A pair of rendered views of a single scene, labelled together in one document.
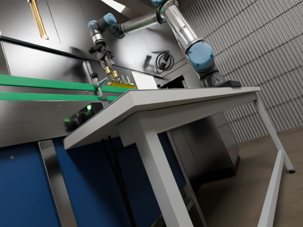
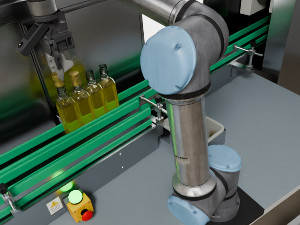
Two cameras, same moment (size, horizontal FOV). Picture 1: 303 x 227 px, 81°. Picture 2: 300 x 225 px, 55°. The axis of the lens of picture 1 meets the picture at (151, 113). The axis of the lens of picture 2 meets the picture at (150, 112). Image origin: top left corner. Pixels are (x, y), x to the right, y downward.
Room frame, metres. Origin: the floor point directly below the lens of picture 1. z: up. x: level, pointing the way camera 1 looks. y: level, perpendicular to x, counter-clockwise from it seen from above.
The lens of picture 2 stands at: (0.41, -0.44, 1.63)
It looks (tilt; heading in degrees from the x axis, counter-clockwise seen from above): 37 degrees down; 23
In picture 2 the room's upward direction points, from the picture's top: 6 degrees counter-clockwise
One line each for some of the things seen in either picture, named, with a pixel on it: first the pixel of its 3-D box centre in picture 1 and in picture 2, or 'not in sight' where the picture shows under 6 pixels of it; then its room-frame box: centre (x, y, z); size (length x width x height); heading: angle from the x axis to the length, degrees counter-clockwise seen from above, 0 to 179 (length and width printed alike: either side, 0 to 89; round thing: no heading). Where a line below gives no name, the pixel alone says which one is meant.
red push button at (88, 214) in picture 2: not in sight; (85, 214); (0.84, 0.01, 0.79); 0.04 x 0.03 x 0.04; 151
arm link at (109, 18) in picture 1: (108, 23); not in sight; (1.07, 0.05, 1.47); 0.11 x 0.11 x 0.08; 70
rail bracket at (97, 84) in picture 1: (102, 84); (12, 206); (0.73, 0.15, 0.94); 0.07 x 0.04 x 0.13; 61
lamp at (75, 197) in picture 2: not in sight; (75, 196); (0.87, 0.05, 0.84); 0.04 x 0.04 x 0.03
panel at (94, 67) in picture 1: (134, 87); (135, 31); (1.52, 0.06, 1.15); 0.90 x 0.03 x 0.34; 151
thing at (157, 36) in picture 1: (173, 52); not in sight; (2.35, -0.61, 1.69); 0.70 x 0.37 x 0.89; 151
